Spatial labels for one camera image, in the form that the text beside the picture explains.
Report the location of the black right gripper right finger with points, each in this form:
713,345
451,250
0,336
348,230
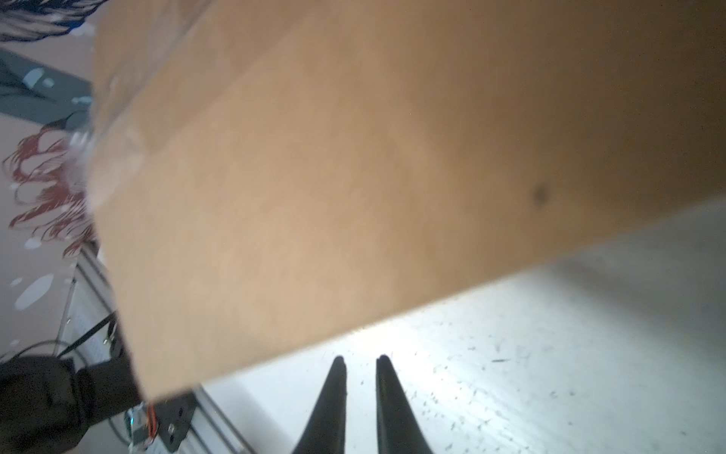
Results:
397,430

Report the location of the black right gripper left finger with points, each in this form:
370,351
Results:
326,427

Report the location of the brown cardboard express box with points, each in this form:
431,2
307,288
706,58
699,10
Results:
266,175

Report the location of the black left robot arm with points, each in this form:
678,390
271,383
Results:
48,404

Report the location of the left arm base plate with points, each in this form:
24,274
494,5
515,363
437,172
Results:
160,427

